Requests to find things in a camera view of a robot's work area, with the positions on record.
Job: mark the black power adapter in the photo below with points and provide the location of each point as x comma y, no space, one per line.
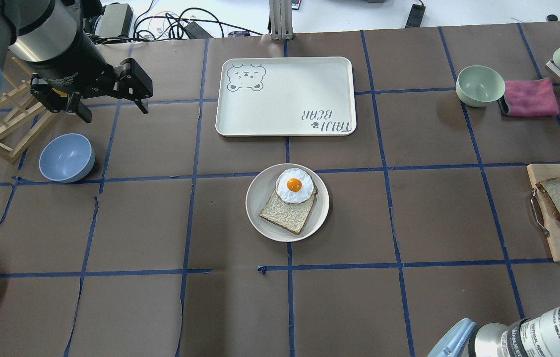
416,15

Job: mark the cream bear serving tray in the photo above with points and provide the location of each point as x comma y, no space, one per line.
302,96

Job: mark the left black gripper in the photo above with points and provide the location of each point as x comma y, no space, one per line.
70,61

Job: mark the wooden cup rack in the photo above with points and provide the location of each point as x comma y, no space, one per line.
19,107

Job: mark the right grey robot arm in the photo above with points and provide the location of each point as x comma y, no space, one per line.
535,337

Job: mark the blue bowl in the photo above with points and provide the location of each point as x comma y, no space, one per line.
67,158

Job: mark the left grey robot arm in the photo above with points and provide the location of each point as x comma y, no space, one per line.
48,36

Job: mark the aluminium frame post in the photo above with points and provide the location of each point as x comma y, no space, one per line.
281,20

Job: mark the bread slice on plate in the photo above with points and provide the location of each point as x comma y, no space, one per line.
289,216

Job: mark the pink cloth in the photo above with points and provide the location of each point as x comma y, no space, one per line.
528,99

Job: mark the green bowl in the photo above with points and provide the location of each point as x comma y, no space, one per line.
479,86

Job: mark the black electronics box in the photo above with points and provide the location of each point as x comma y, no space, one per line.
115,21

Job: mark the cream round plate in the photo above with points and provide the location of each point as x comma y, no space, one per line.
259,192

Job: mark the fried egg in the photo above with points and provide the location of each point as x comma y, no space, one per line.
294,186

